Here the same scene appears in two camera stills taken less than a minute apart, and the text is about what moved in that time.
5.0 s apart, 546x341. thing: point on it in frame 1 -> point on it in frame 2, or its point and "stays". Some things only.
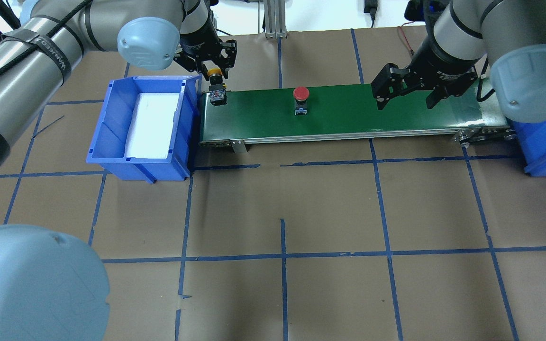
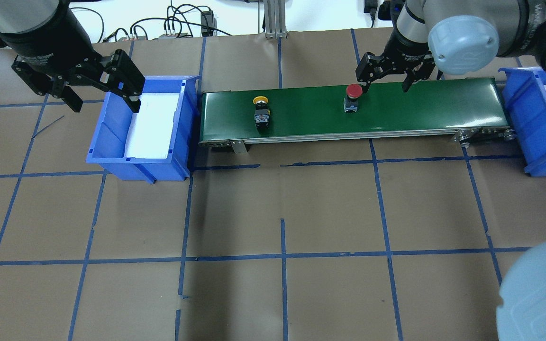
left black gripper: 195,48 -> 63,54
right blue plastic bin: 545,149 stays
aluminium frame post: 275,19 stays
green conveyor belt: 349,112 stays
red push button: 301,94 -> 353,91
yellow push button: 217,88 -> 262,113
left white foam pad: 150,130 stays
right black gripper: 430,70 -> 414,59
